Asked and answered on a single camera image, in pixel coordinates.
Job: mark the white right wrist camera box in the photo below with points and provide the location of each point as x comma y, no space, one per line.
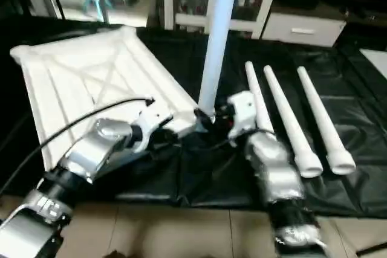
243,113

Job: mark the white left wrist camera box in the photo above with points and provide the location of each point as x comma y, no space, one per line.
154,122

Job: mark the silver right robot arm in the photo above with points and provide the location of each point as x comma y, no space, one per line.
278,179

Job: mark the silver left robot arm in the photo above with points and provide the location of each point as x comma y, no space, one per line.
78,161

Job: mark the white drawer unit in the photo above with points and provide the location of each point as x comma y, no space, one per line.
302,28

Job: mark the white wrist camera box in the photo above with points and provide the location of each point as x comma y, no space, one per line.
154,122
243,113

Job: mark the white plastic table top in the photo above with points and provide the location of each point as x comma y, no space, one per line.
91,77

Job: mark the black work mat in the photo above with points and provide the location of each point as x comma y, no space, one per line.
199,179

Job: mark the white plastic table leg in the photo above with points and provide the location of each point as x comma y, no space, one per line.
257,95
326,125
216,40
290,125

